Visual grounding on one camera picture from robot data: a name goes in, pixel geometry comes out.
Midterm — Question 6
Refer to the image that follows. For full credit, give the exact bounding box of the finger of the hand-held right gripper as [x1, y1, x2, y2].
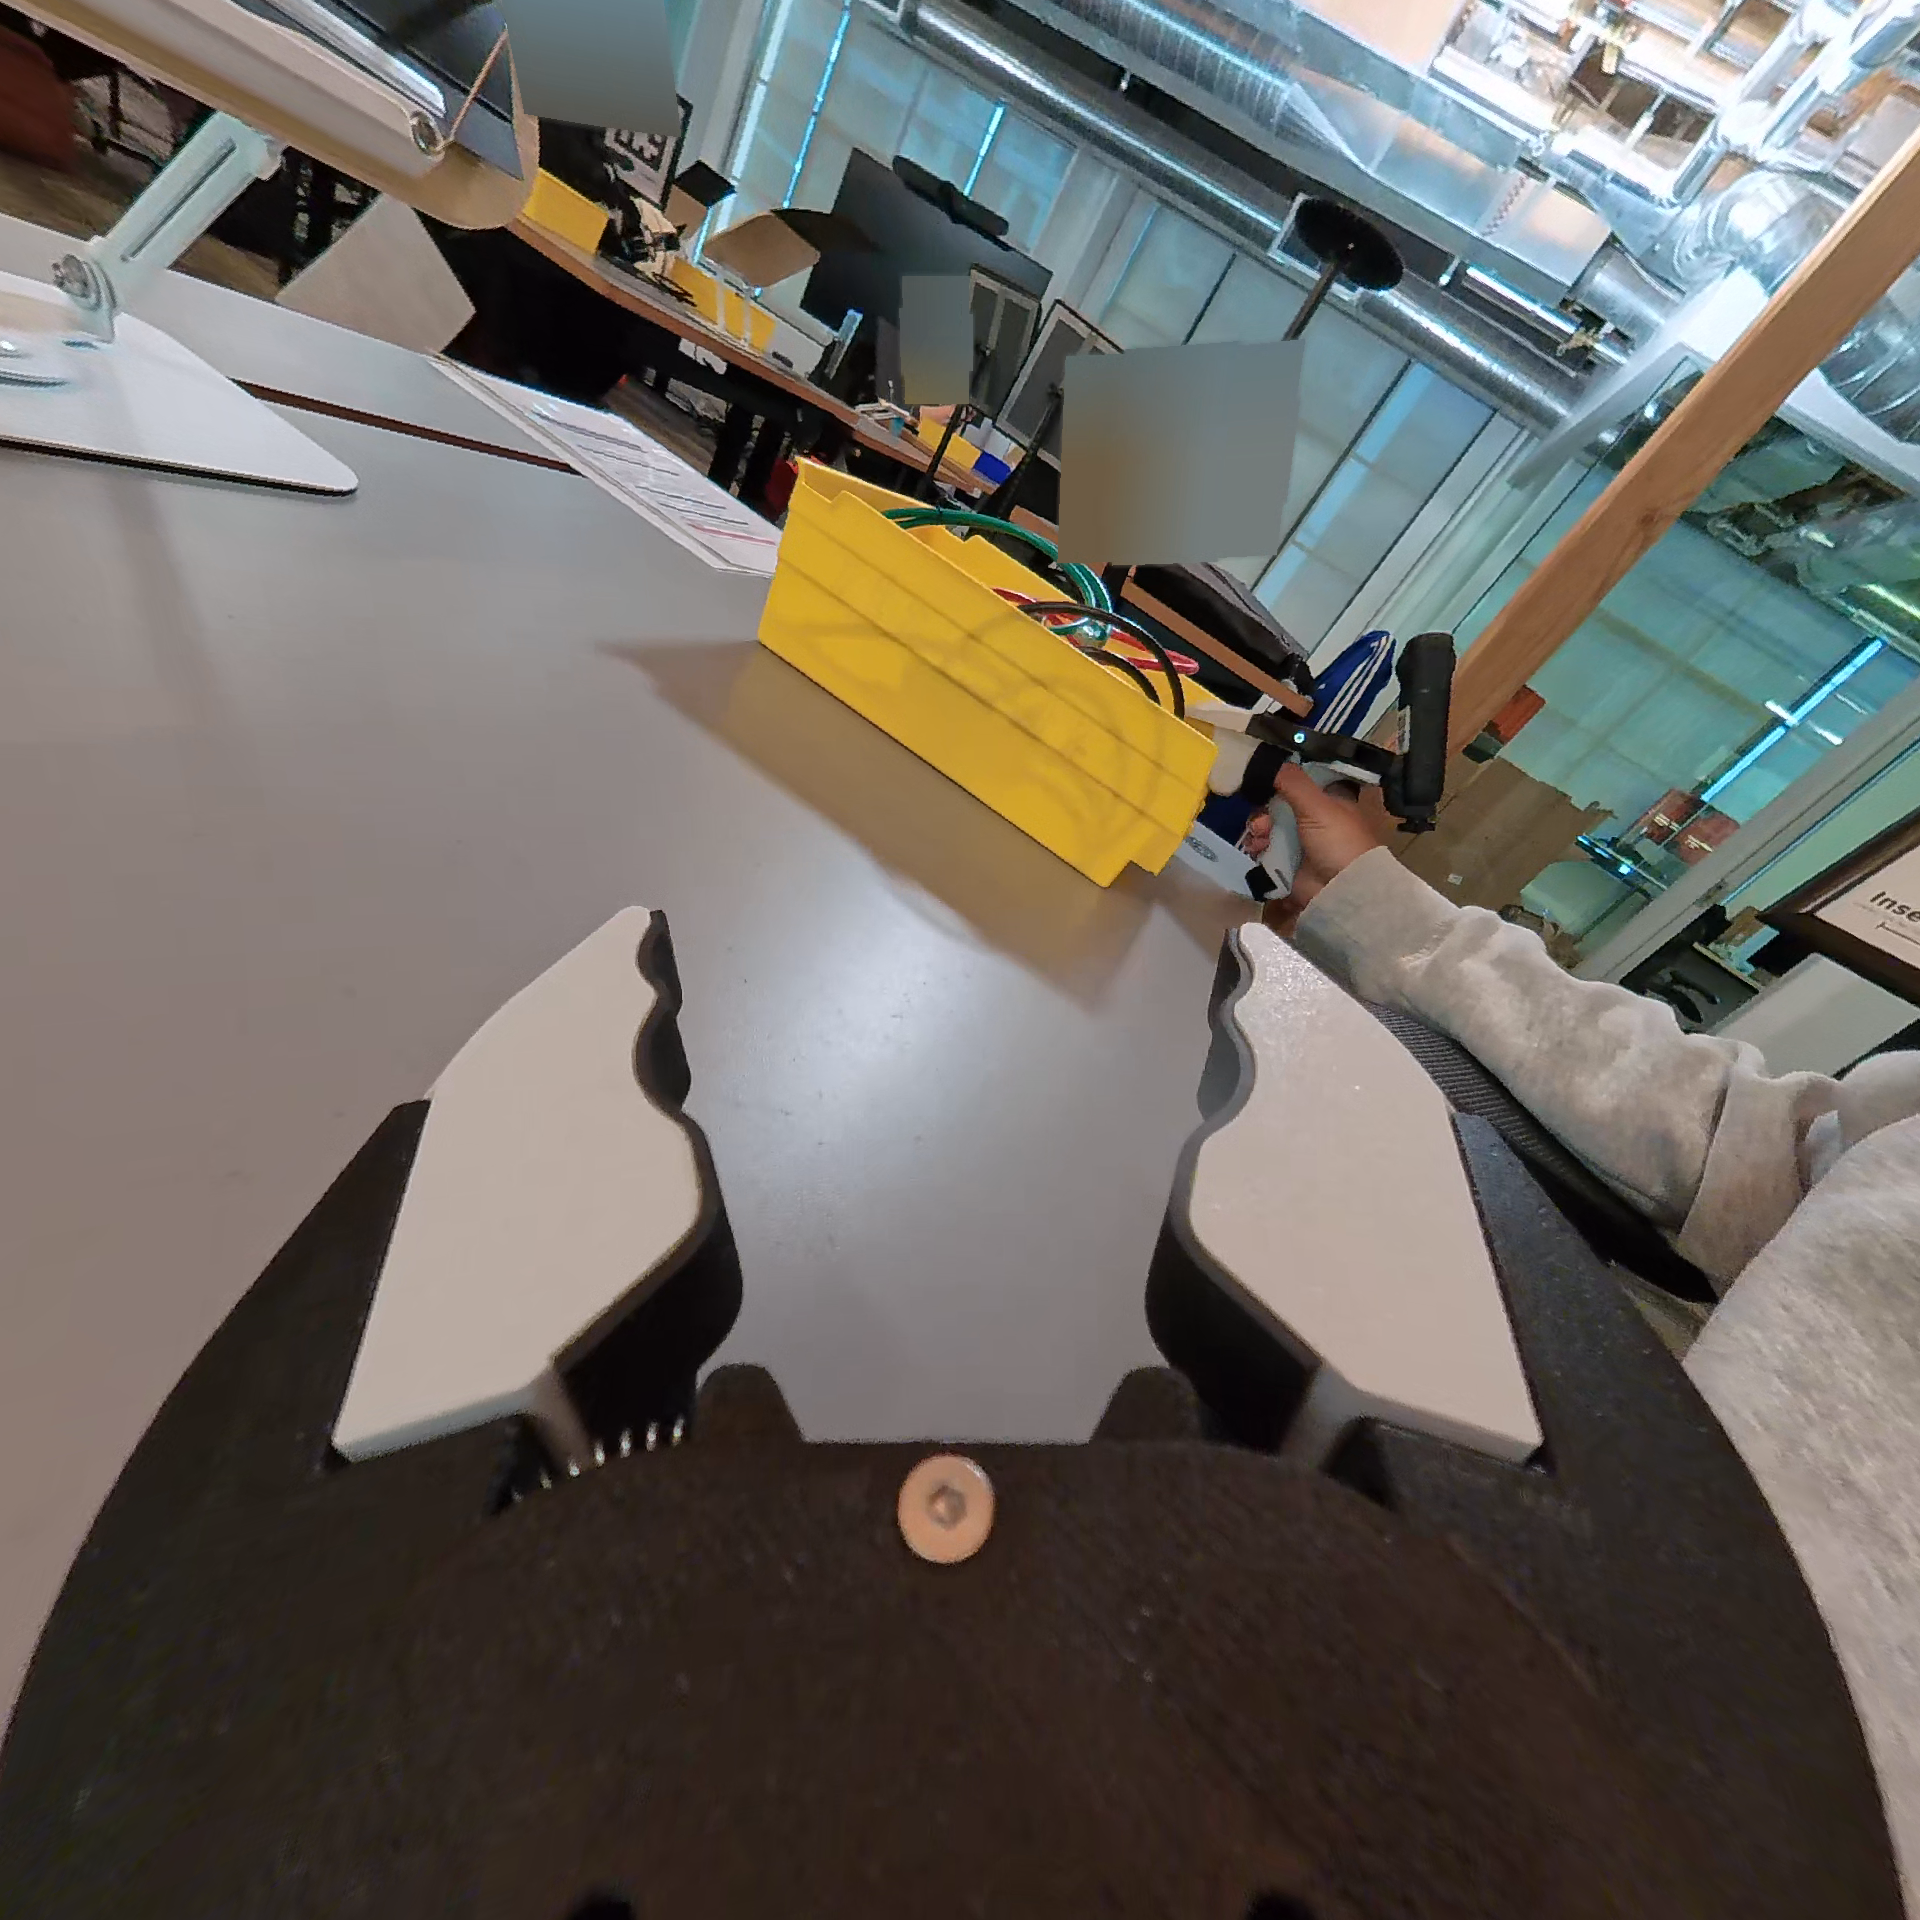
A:
[1203, 698, 1296, 799]

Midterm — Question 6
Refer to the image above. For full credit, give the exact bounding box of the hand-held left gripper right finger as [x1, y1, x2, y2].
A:
[1143, 923, 1547, 1468]

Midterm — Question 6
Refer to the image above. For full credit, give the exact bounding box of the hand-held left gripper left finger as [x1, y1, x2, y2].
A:
[330, 902, 746, 1468]

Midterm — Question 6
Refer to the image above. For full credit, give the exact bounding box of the black ethernet cable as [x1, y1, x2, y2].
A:
[1077, 636, 1193, 712]

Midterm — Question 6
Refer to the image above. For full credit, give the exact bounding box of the red ethernet cable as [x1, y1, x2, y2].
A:
[996, 601, 1207, 681]

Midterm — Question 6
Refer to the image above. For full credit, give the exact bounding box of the yellow plastic bin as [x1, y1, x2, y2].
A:
[756, 453, 1220, 892]

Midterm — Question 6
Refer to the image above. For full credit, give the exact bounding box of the green ethernet cable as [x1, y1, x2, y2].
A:
[883, 502, 1124, 621]

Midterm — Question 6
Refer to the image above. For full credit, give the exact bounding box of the person's right forearm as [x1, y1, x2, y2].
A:
[1290, 843, 1853, 1275]

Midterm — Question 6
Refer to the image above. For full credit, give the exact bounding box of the grey desk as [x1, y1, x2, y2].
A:
[0, 209, 1263, 1758]

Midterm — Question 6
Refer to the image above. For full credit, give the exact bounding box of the long wooden desk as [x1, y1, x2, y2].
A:
[506, 209, 1320, 719]

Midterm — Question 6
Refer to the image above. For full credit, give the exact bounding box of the pale desk end panel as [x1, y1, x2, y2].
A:
[276, 195, 486, 365]

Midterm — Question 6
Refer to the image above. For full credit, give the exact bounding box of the person's right hand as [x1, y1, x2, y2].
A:
[1243, 779, 1401, 908]

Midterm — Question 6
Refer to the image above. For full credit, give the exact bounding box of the blue white striped object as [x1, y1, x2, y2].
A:
[1199, 628, 1410, 892]

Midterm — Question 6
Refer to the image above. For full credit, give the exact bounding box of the stack of cardboard cartons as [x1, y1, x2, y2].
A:
[1410, 748, 1624, 923]

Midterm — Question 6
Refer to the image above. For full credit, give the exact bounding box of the black round lamp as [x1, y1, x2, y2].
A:
[1286, 195, 1407, 352]

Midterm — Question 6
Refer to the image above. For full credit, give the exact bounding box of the framed white sign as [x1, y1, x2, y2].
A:
[1753, 836, 1920, 1012]

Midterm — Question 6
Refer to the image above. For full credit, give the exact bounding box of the person's grey hoodie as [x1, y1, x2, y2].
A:
[1677, 1048, 1920, 1920]

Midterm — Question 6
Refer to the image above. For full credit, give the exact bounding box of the black monitor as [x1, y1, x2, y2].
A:
[801, 145, 1054, 393]

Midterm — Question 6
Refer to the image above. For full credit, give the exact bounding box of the white paper sheet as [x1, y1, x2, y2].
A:
[427, 352, 786, 582]

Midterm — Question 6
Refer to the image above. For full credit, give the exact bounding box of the cardboard box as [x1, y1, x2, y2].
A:
[700, 206, 846, 296]

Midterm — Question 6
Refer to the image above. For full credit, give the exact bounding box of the small yellow bin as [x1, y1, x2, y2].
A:
[516, 166, 613, 251]

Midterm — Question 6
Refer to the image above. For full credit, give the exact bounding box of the white screen stand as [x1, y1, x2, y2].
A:
[0, 111, 366, 499]

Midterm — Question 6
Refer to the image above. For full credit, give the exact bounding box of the wooden post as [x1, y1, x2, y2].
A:
[1443, 145, 1920, 753]

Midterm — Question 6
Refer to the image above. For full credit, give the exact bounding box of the silver ventilation duct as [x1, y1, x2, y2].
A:
[901, 0, 1920, 438]

